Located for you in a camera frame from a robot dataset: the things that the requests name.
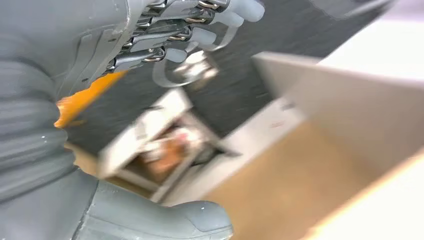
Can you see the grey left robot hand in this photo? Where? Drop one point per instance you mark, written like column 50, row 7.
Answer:
column 66, row 33

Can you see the yellow floor tape patch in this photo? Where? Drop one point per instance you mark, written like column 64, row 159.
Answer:
column 79, row 99

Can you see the black stool with chrome base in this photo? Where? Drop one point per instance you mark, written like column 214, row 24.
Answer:
column 195, row 69

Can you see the white cabinet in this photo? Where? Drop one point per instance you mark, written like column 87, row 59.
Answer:
column 348, row 106

